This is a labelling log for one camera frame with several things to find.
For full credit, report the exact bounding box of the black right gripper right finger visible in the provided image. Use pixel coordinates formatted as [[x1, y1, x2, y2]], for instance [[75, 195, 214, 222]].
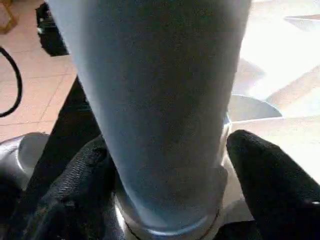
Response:
[[226, 129, 320, 240]]

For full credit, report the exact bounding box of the white plastic table leg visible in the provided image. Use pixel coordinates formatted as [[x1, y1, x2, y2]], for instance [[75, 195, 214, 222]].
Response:
[[46, 0, 253, 240]]

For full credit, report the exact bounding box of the white plastic table top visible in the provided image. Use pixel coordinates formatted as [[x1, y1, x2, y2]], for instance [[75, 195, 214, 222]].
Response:
[[220, 0, 320, 223]]

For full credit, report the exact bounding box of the black floor cable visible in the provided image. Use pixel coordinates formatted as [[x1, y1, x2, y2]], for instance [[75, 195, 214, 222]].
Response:
[[0, 46, 24, 119]]

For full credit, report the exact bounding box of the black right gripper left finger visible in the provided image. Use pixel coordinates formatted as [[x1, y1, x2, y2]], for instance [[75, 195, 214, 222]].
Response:
[[10, 136, 126, 240]]

